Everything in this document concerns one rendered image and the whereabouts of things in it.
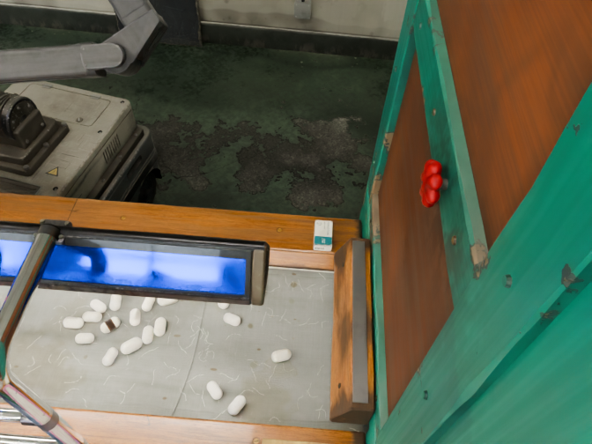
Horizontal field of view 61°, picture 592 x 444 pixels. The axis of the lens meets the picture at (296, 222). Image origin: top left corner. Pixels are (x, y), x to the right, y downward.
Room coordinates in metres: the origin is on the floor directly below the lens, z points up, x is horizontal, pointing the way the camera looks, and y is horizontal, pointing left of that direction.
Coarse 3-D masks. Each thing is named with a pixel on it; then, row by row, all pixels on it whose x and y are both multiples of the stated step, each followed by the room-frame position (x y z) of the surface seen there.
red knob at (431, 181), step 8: (432, 160) 0.32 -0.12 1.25; (424, 168) 0.32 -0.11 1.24; (432, 168) 0.31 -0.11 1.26; (440, 168) 0.31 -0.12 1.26; (424, 176) 0.31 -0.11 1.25; (432, 176) 0.30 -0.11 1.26; (440, 176) 0.30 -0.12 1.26; (424, 184) 0.30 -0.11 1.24; (432, 184) 0.29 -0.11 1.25; (440, 184) 0.29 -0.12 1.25; (424, 192) 0.30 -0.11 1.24; (432, 192) 0.29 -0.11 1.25; (424, 200) 0.29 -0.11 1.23; (432, 200) 0.28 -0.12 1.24
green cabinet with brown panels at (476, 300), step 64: (448, 0) 0.52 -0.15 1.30; (512, 0) 0.35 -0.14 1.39; (576, 0) 0.27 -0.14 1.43; (448, 64) 0.44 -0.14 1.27; (512, 64) 0.31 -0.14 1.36; (576, 64) 0.23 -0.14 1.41; (384, 128) 0.64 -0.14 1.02; (448, 128) 0.35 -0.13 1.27; (512, 128) 0.27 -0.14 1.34; (576, 128) 0.18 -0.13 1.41; (384, 192) 0.57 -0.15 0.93; (448, 192) 0.29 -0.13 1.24; (512, 192) 0.23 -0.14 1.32; (576, 192) 0.16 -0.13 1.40; (384, 256) 0.46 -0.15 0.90; (448, 256) 0.24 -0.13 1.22; (512, 256) 0.17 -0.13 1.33; (576, 256) 0.13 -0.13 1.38; (384, 320) 0.36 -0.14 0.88; (448, 320) 0.19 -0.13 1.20; (512, 320) 0.14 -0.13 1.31; (576, 320) 0.12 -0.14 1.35; (384, 384) 0.26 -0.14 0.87; (448, 384) 0.15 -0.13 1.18; (512, 384) 0.11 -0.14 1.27; (576, 384) 0.09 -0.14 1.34
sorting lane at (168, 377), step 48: (0, 288) 0.44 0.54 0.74; (288, 288) 0.48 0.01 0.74; (48, 336) 0.36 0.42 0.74; (96, 336) 0.36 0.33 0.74; (192, 336) 0.37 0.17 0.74; (240, 336) 0.38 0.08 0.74; (288, 336) 0.39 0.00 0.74; (48, 384) 0.27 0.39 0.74; (96, 384) 0.28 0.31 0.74; (144, 384) 0.28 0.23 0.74; (192, 384) 0.29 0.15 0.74; (240, 384) 0.29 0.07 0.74; (288, 384) 0.30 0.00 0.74
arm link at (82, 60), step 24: (24, 48) 0.74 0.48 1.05; (48, 48) 0.74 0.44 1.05; (72, 48) 0.74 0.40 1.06; (96, 48) 0.72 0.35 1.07; (120, 48) 0.72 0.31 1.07; (0, 72) 0.71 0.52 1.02; (24, 72) 0.71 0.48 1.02; (48, 72) 0.71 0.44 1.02; (72, 72) 0.72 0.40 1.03; (96, 72) 0.72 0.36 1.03
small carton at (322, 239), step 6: (318, 222) 0.61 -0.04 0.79; (324, 222) 0.61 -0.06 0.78; (330, 222) 0.61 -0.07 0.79; (318, 228) 0.60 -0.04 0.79; (324, 228) 0.60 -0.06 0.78; (330, 228) 0.60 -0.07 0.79; (318, 234) 0.58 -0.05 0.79; (324, 234) 0.58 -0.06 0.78; (330, 234) 0.58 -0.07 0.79; (318, 240) 0.57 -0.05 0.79; (324, 240) 0.57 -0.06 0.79; (330, 240) 0.57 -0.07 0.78; (318, 246) 0.56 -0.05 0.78; (324, 246) 0.56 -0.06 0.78; (330, 246) 0.56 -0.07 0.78
